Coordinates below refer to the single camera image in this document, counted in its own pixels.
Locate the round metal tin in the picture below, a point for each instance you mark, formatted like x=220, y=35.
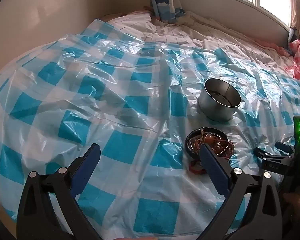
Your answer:
x=210, y=105

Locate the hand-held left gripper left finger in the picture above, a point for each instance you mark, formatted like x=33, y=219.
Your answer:
x=88, y=162

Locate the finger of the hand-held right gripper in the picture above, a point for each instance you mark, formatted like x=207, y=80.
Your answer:
x=284, y=148
x=272, y=163

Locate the white striped bedsheet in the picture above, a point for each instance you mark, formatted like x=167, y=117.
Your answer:
x=180, y=35

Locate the blue printed pillow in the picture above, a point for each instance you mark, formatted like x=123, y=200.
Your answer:
x=162, y=2

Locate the person's right hand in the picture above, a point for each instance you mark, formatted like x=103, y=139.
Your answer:
x=298, y=198

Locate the blue checked plastic sheet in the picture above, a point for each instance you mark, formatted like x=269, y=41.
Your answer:
x=65, y=92

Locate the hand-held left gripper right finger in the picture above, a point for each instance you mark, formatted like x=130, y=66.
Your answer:
x=215, y=170

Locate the pink ruffled blanket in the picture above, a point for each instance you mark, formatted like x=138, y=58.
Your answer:
x=277, y=47

